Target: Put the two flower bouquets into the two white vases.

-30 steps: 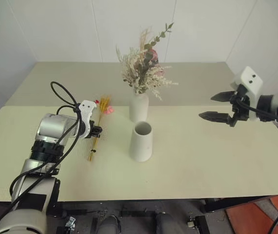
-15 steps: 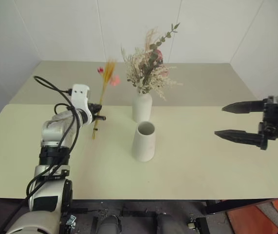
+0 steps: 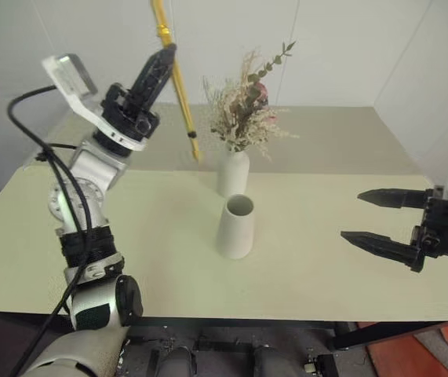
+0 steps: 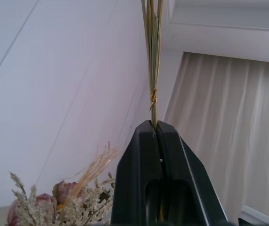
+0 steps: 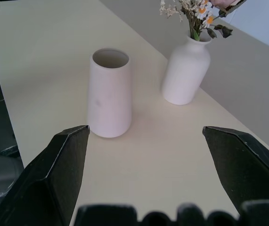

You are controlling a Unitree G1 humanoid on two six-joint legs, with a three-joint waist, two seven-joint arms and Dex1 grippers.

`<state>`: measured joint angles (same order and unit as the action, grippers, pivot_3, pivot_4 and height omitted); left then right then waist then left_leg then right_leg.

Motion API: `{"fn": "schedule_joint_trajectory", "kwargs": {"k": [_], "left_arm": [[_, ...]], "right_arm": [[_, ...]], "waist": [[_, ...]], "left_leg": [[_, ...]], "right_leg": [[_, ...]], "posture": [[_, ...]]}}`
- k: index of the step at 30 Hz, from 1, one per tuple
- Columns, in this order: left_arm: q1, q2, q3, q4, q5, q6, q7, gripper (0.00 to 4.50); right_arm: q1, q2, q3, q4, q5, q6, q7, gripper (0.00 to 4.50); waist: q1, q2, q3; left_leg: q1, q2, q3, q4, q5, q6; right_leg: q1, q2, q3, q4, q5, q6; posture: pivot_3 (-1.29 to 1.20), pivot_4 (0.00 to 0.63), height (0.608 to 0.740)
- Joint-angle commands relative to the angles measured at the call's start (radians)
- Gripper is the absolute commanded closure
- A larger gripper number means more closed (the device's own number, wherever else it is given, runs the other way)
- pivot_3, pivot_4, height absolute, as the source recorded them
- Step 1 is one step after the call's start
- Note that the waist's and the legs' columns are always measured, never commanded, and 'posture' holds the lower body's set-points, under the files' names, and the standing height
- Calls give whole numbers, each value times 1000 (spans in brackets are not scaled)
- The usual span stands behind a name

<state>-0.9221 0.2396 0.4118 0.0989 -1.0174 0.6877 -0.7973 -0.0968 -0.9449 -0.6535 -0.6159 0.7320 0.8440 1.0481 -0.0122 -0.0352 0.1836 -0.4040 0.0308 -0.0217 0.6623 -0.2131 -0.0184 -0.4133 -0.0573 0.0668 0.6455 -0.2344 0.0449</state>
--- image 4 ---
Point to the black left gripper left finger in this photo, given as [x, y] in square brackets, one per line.
[134, 169]

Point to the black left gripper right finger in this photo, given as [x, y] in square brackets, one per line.
[183, 169]

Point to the dried flower bouquet green stems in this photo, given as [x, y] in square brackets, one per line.
[153, 58]

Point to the dried flower bouquet pink roses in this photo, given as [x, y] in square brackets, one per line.
[61, 195]

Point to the cream pleated curtain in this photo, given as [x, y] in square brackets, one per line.
[228, 136]

